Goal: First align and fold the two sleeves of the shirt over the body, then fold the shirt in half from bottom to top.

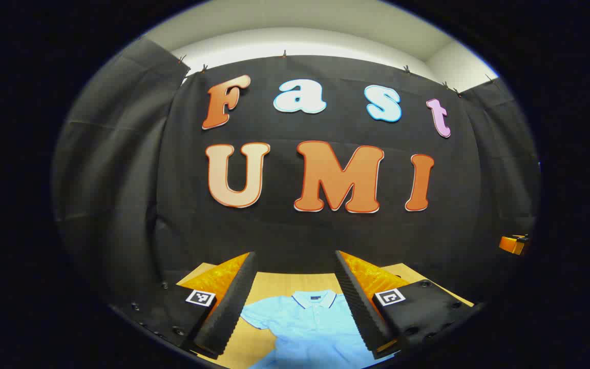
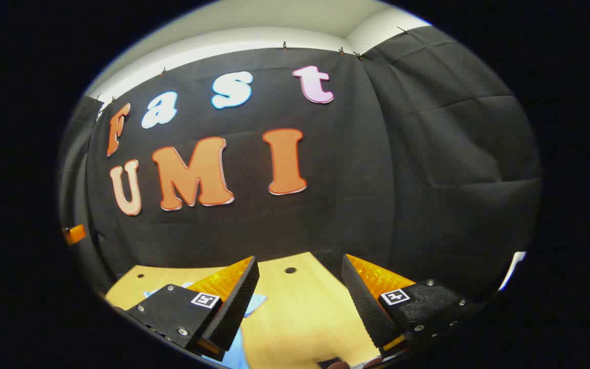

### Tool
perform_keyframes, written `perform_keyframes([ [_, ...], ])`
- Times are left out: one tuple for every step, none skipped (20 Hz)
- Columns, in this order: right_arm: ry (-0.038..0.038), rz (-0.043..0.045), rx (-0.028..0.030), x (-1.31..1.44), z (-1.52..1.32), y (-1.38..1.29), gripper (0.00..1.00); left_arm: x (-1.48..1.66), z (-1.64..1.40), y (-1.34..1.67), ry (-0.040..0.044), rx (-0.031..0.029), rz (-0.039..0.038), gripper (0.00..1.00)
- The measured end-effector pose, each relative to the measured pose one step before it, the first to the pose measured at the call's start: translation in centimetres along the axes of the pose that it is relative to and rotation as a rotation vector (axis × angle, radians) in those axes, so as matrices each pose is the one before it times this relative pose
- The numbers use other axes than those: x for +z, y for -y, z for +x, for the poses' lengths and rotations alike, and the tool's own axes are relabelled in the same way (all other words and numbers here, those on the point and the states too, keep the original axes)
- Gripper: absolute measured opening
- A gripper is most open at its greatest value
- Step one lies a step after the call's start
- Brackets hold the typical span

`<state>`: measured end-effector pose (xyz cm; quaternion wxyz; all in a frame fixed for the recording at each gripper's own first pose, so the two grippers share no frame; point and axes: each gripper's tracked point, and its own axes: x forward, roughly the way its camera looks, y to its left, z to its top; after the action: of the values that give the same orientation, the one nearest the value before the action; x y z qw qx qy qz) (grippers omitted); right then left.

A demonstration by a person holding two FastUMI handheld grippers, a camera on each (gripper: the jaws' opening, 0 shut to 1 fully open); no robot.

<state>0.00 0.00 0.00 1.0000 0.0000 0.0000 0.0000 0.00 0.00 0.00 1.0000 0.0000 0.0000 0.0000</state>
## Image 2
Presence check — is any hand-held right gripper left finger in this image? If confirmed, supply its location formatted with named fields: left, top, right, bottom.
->
left=113, top=255, right=261, bottom=362

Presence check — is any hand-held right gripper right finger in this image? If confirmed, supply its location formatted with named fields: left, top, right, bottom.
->
left=341, top=254, right=481, bottom=359

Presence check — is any light blue T-shirt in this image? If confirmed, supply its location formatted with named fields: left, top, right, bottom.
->
left=144, top=281, right=268, bottom=369

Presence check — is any white object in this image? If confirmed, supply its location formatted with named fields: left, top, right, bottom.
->
left=499, top=251, right=527, bottom=292

